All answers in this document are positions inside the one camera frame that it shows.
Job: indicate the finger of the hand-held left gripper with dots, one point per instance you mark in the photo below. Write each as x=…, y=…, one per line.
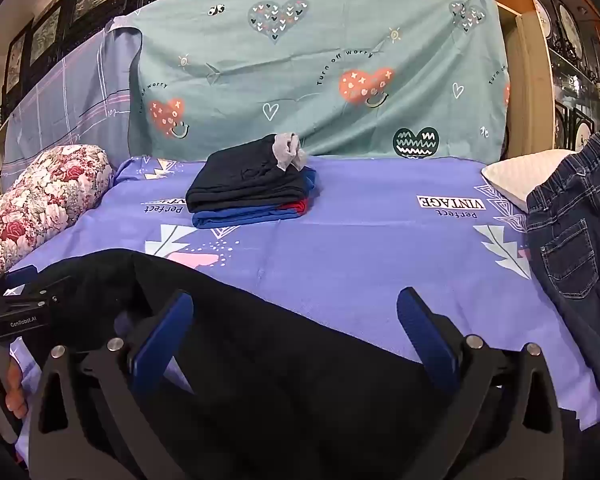
x=40, y=294

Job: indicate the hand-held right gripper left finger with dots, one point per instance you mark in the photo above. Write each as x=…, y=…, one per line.
x=161, y=342

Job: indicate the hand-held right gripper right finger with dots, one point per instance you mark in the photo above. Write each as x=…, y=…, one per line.
x=425, y=342

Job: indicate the black pants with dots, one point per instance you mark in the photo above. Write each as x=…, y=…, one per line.
x=290, y=360
x=240, y=180

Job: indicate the folded black pants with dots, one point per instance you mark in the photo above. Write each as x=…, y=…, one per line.
x=240, y=180

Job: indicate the person's left hand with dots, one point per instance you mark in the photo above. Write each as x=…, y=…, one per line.
x=16, y=390

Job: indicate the floral pillow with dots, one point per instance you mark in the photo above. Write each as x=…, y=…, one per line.
x=40, y=200

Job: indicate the purple printed bed sheet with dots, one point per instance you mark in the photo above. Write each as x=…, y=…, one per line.
x=355, y=250

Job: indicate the folded blue garment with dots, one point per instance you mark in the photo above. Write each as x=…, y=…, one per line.
x=230, y=218

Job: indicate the dark blue jeans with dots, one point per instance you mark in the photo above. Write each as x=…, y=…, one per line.
x=570, y=240

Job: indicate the folded red garment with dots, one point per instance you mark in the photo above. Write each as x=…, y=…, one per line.
x=297, y=206

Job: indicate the white folded cloth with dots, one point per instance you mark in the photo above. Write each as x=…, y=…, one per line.
x=515, y=177

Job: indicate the grey-blue plaid sheet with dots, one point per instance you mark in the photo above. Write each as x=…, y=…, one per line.
x=80, y=100

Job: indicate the decorative plate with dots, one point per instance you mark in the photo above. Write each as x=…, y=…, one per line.
x=543, y=16
x=583, y=134
x=568, y=26

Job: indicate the teal heart printed sheet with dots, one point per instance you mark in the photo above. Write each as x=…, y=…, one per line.
x=305, y=60

